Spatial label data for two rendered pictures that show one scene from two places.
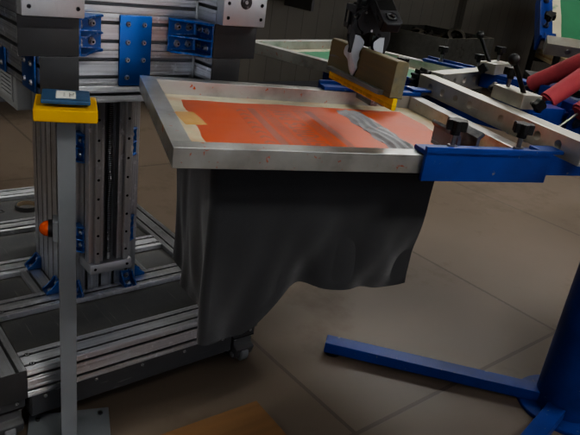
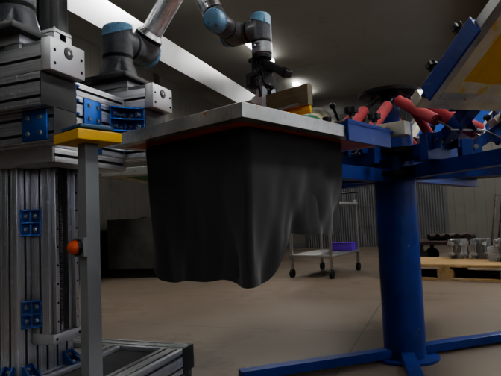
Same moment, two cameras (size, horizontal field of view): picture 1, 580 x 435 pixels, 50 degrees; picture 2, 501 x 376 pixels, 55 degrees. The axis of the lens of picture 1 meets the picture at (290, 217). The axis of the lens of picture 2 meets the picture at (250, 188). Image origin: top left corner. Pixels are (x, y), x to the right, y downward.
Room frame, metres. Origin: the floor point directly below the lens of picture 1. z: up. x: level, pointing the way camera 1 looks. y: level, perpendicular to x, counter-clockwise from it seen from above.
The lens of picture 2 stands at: (-0.04, 0.73, 0.70)
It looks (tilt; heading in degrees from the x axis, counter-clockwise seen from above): 4 degrees up; 333
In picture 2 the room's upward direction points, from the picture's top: 2 degrees counter-clockwise
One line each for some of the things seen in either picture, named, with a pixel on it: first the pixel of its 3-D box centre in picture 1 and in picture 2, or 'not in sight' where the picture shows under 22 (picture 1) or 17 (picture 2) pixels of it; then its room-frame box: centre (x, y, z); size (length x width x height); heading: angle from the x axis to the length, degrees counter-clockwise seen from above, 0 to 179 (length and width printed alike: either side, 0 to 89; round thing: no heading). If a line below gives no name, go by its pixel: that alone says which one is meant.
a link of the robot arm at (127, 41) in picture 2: not in sight; (118, 40); (1.84, 0.31, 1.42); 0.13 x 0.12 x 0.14; 125
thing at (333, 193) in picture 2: (318, 251); (300, 206); (1.20, -0.07, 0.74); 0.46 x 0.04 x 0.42; 111
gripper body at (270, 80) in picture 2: (368, 5); (261, 72); (1.46, -0.11, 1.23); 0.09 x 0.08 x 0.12; 21
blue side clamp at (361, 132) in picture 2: (482, 161); (364, 135); (1.24, -0.37, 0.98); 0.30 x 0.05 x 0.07; 111
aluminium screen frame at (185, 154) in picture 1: (325, 121); (256, 141); (1.41, -0.05, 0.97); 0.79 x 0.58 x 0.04; 111
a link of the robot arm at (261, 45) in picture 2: not in sight; (261, 50); (1.45, -0.11, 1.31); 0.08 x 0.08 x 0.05
